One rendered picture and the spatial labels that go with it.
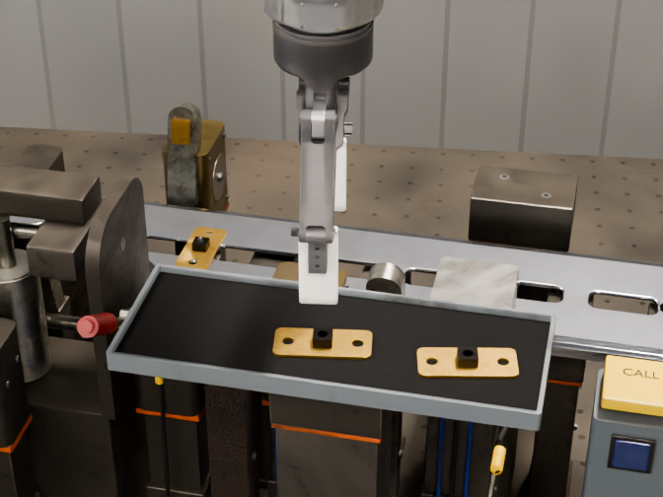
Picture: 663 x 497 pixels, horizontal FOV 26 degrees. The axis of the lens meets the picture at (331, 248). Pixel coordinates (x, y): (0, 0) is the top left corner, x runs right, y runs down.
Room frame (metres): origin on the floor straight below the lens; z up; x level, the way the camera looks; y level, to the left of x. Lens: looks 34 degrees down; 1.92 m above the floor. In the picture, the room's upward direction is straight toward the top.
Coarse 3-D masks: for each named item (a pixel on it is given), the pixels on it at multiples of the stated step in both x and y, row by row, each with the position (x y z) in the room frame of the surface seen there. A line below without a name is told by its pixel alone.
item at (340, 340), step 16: (288, 336) 0.99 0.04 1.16; (304, 336) 0.99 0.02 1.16; (320, 336) 0.97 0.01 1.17; (336, 336) 0.99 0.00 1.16; (352, 336) 0.99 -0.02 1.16; (368, 336) 0.99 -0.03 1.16; (288, 352) 0.96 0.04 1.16; (304, 352) 0.96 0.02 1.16; (320, 352) 0.96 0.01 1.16; (336, 352) 0.96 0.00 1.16; (352, 352) 0.96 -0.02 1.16; (368, 352) 0.96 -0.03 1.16
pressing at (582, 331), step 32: (160, 224) 1.42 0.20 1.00; (192, 224) 1.42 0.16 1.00; (224, 224) 1.42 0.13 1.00; (256, 224) 1.42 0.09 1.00; (288, 224) 1.42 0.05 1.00; (160, 256) 1.35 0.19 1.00; (352, 256) 1.35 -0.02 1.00; (384, 256) 1.35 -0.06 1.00; (416, 256) 1.35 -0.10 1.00; (448, 256) 1.35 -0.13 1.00; (480, 256) 1.35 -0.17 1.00; (512, 256) 1.35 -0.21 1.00; (544, 256) 1.35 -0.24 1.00; (576, 256) 1.35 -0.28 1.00; (352, 288) 1.29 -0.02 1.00; (416, 288) 1.29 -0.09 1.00; (576, 288) 1.29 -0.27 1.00; (608, 288) 1.29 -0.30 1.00; (640, 288) 1.29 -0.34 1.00; (576, 320) 1.23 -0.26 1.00; (608, 320) 1.23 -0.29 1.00; (640, 320) 1.23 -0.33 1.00; (576, 352) 1.18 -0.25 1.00; (608, 352) 1.17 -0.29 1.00; (640, 352) 1.17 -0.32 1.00
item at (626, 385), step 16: (608, 368) 0.95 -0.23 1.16; (624, 368) 0.95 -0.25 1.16; (640, 368) 0.95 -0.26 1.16; (656, 368) 0.95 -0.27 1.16; (608, 384) 0.93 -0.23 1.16; (624, 384) 0.93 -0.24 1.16; (640, 384) 0.93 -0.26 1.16; (656, 384) 0.93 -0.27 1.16; (608, 400) 0.91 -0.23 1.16; (624, 400) 0.90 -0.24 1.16; (640, 400) 0.90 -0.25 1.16; (656, 400) 0.90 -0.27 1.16
